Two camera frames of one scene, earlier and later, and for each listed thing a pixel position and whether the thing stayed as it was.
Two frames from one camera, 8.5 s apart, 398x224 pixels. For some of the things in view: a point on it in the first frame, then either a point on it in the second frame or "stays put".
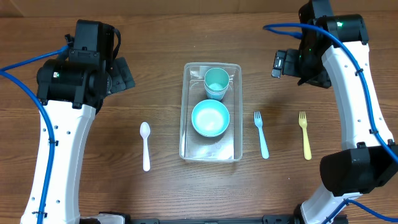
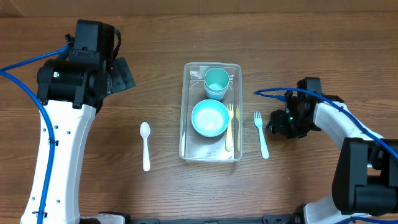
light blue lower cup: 216,94 stays put
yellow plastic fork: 302,120 -> 230,114
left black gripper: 119,73 stays put
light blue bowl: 210,118 stays put
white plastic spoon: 145,129 stays put
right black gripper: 289,67 -> 276,126
